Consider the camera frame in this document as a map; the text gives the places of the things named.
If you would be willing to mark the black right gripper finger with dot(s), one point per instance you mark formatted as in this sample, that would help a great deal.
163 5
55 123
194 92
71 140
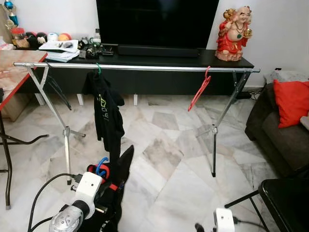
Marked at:
199 227

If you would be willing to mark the black garment with red trim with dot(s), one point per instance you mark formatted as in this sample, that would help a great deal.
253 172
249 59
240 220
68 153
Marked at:
123 174

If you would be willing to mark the blue plastic hanger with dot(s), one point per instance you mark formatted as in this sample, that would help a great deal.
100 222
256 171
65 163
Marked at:
98 166

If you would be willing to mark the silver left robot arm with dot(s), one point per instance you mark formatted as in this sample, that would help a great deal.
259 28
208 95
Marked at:
67 220

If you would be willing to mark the red plastic hanger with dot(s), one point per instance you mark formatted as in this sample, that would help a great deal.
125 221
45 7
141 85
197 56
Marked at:
199 93

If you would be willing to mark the green hanger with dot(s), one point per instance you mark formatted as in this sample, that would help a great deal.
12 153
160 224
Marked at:
98 70

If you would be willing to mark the black folding chair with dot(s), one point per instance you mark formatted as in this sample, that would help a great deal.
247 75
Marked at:
289 203

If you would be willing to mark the dark grey fabric sofa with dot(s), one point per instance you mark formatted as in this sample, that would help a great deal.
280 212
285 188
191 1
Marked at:
280 140

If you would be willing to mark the black shirt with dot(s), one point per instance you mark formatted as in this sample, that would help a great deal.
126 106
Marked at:
108 121

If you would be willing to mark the black television console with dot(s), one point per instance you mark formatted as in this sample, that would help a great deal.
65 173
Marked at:
154 82

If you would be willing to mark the red cushion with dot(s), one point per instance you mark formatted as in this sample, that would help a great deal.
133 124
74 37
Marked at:
292 104

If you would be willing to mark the steel clothes rack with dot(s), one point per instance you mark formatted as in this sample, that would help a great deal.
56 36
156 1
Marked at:
159 68

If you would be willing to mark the lace covered side table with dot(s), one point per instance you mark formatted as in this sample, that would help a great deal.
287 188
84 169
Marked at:
285 76

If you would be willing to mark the black soundbar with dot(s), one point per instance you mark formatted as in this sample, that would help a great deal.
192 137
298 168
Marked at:
159 50

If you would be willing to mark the red laughing Buddha statue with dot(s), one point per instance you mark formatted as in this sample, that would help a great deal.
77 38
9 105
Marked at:
232 41

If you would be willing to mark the black television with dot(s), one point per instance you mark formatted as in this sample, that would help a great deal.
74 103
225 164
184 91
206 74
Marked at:
154 21

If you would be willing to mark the bottle with white cap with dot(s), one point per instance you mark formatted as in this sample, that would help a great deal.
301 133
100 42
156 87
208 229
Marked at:
97 37

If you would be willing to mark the white paper stack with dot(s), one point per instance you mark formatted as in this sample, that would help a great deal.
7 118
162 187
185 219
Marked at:
58 48

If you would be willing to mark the orange ball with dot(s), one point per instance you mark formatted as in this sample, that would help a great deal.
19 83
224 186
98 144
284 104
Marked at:
64 36

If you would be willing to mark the marble top folding table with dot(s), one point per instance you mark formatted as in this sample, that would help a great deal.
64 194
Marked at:
14 77

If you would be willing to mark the small white cup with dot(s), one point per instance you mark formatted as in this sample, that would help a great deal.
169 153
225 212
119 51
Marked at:
52 36

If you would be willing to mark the jar with red lid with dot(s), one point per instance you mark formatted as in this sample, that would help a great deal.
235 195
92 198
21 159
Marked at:
18 38

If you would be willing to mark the trophy with blue ball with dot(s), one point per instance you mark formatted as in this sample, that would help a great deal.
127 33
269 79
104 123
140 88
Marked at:
12 18

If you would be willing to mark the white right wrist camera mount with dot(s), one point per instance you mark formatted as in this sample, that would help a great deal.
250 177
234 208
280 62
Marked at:
224 221

